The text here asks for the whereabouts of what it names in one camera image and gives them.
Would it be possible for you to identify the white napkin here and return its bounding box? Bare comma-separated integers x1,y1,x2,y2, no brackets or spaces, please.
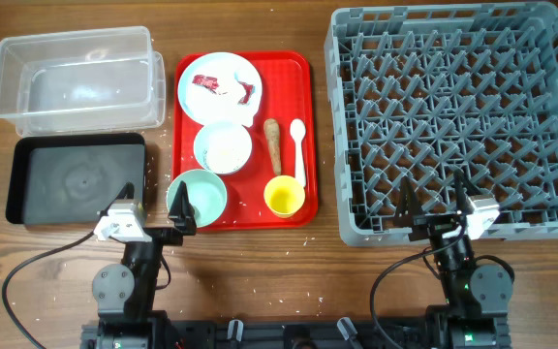
217,74,258,127

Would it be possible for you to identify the white plastic spoon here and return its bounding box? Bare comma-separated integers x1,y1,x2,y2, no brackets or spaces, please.
290,118,306,187

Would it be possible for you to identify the yellow plastic cup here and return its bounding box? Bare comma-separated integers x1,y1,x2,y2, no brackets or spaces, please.
263,175,306,218

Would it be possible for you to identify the clear plastic bin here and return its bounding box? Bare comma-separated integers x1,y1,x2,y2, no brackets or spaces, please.
0,26,167,137

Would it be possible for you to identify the white rice pile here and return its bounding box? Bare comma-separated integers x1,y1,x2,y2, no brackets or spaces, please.
206,139,241,174

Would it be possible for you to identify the brown carrot-shaped food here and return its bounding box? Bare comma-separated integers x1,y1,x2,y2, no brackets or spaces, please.
263,118,282,175

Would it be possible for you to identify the red serving tray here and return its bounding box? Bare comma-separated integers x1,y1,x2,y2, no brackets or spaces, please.
198,50,318,232

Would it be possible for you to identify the red snack wrapper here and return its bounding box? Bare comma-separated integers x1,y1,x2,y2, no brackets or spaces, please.
192,75,219,94

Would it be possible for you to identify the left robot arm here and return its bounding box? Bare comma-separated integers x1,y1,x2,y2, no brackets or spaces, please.
80,182,197,349

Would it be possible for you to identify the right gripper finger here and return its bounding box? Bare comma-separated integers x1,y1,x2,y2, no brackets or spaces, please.
453,169,473,215
393,176,424,228

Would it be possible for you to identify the black plastic tray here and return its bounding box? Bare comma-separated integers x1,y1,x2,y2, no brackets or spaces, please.
5,133,146,225

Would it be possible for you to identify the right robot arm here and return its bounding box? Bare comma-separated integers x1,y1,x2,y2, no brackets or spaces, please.
393,170,515,348

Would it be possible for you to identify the mint green bowl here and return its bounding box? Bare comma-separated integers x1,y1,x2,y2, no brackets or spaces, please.
166,169,228,228

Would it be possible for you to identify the grey dishwasher rack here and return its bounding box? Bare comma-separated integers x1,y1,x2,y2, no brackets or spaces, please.
324,2,558,246

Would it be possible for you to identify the light blue bowl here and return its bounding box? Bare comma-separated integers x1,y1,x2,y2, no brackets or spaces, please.
193,122,253,175

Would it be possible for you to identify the light blue plate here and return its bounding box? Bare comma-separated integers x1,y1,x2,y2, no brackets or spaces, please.
177,52,264,125

